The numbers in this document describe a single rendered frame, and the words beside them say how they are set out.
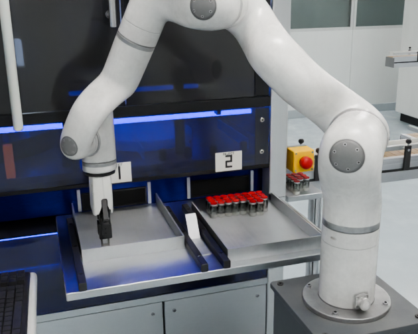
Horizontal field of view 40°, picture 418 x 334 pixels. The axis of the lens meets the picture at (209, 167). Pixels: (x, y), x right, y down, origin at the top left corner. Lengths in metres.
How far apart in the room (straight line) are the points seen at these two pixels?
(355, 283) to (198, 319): 0.80
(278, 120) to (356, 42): 5.53
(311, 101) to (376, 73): 6.30
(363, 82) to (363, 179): 6.30
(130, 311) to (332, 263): 0.81
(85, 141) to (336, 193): 0.56
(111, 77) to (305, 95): 0.44
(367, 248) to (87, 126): 0.65
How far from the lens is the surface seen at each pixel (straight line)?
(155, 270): 1.39
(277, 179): 1.81
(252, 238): 1.54
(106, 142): 1.38
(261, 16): 1.22
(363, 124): 1.10
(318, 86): 1.16
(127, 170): 1.66
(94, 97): 1.30
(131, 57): 1.28
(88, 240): 1.57
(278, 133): 1.77
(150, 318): 1.88
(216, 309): 1.93
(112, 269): 1.41
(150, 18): 1.25
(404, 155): 2.16
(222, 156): 1.72
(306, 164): 1.80
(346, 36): 7.17
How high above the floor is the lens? 1.52
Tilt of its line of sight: 17 degrees down
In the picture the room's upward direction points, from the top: 1 degrees counter-clockwise
